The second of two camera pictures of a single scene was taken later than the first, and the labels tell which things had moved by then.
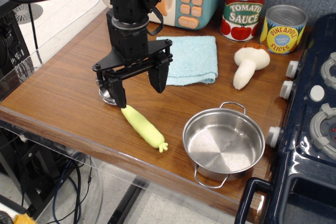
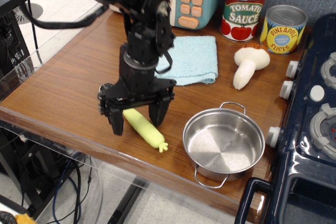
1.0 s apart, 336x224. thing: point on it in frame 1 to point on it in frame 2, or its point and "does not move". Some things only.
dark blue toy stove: x=303 y=190 does not move
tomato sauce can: x=244 y=4 does not move
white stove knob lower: x=273 y=136 does not move
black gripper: x=130 y=49 to x=135 y=86
